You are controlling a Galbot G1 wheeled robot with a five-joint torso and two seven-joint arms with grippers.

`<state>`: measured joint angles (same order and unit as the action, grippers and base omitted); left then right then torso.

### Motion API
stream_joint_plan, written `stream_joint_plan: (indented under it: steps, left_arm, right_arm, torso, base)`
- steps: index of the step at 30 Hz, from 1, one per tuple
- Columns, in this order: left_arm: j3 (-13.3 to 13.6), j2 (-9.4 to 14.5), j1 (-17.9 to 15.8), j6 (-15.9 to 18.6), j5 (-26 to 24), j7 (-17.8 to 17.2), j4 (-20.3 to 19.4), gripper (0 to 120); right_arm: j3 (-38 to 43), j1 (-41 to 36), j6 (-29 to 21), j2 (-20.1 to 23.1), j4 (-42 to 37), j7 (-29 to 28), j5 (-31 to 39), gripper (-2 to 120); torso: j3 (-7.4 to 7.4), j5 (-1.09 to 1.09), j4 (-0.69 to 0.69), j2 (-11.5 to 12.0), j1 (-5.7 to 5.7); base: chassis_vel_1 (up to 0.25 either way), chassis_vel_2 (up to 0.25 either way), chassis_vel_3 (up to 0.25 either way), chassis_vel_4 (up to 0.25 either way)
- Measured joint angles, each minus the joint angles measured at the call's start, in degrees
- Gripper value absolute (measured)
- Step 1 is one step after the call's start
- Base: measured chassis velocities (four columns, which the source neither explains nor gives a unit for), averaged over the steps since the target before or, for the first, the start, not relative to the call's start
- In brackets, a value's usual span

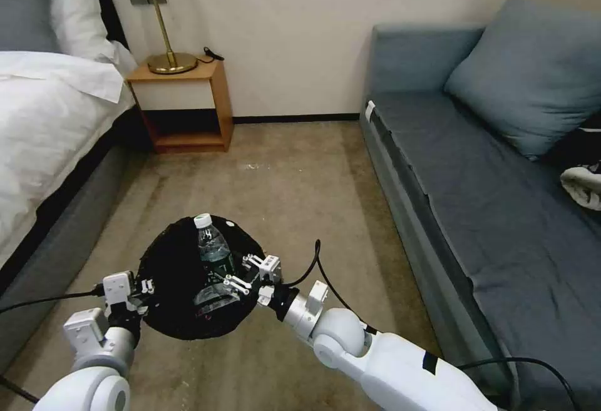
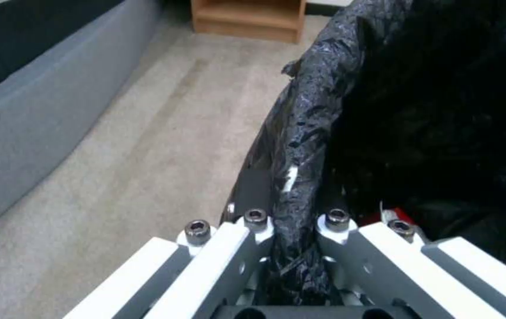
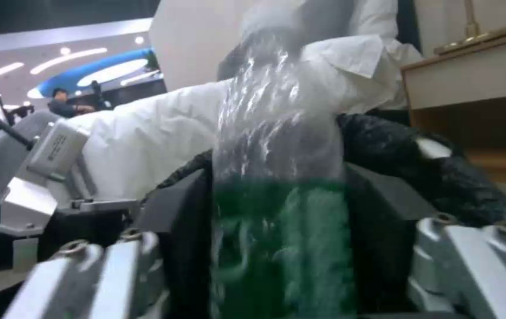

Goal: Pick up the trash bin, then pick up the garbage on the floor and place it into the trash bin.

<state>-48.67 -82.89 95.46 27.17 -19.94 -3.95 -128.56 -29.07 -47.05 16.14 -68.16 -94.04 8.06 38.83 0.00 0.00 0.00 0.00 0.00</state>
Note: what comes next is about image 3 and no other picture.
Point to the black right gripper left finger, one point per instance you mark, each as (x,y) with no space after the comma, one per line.
(182,252)

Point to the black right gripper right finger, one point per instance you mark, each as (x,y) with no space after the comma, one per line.
(381,239)

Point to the black bin bag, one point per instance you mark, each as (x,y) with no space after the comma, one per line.
(386,136)

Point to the clear bottle with green label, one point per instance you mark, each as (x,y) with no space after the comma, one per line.
(279,186)

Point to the dark reception counter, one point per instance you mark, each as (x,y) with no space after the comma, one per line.
(133,89)

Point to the wooden bedside cabinet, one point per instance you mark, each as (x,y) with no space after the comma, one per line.
(474,83)

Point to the brass lamp base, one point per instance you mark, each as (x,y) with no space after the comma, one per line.
(474,31)

